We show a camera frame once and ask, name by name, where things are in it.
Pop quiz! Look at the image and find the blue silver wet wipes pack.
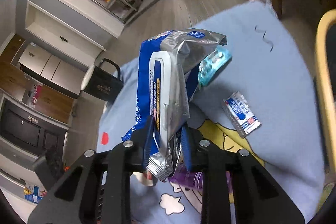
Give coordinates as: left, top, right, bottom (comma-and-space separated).
122, 28, 227, 181

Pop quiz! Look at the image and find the blue pill blister pack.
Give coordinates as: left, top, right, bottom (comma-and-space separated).
198, 45, 232, 86

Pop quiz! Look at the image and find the white cabinet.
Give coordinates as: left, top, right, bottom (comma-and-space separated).
18, 43, 84, 99

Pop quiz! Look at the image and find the purple wrapper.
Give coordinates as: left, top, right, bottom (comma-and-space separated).
167, 170, 232, 195

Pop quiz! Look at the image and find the yellow rimmed trash bin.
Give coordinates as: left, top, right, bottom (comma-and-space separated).
315, 10, 335, 171

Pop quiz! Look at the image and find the black ceramic mug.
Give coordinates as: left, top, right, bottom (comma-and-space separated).
80, 59, 123, 104

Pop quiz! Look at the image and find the small blue white sachet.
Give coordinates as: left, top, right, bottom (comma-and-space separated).
222, 92, 261, 139

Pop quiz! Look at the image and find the light blue cartoon cloth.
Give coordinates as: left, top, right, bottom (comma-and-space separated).
96, 1, 325, 223

